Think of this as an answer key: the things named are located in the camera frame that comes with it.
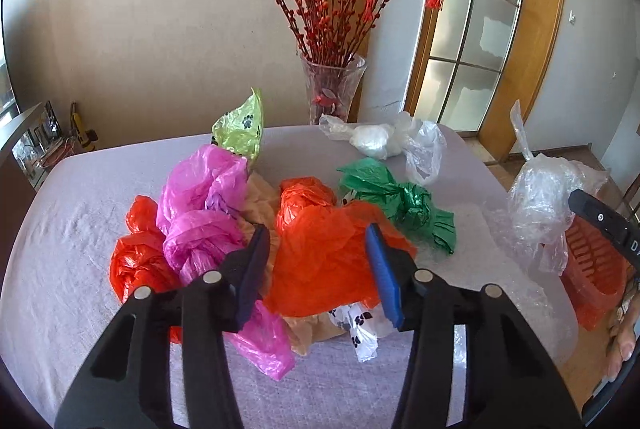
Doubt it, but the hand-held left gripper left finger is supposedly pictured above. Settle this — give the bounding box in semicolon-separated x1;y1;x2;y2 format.
52;223;272;429

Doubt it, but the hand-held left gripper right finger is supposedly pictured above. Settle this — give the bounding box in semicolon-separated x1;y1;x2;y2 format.
365;223;583;429

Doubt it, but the orange plastic basket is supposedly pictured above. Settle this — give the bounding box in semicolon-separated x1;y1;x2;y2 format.
560;214;636;330

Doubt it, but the large clear plastic bag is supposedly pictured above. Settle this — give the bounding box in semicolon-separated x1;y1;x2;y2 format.
507;100;608;275

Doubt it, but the orange plastic bag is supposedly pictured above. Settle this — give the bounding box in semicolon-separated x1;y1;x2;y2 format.
262;176;418;317

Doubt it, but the yellow-green paw print plastic bag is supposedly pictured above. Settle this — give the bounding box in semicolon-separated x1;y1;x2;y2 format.
211;88;264;170

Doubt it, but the person's right hand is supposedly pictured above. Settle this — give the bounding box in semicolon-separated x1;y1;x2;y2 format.
606;309;640;380

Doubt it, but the white paw print plastic bag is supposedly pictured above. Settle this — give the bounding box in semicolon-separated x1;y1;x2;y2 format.
327;301;396;364

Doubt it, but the tan plastic bag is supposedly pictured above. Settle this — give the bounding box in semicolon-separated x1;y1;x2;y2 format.
240;172;351;356

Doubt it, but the dark green plastic bag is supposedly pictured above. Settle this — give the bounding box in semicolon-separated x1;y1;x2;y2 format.
337;158;457;256

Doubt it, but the pink plastic bag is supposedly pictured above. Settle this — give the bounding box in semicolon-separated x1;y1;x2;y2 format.
156;144;296;381

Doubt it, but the red plastic bag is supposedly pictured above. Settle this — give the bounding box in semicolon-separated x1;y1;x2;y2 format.
110;196;186;345

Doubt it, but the clear bubble wrap sheet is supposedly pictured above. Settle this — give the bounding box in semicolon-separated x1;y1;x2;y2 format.
415;204;581;360

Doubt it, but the knotted white translucent plastic bag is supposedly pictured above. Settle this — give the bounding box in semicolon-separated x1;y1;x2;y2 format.
319;112;447;187

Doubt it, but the glass vase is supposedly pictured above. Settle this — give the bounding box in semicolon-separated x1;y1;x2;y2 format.
299;52;368;126

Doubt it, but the wooden glass-paned door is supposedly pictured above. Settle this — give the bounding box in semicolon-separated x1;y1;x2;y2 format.
405;0;568;160

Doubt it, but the yellow tool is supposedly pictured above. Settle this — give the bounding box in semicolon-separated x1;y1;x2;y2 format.
70;102;98;152

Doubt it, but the dark wooden cabinet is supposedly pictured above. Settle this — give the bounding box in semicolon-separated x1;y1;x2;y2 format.
0;102;66;230

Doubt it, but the cluster of clear glassware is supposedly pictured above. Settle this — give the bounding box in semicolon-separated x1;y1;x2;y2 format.
12;102;66;170

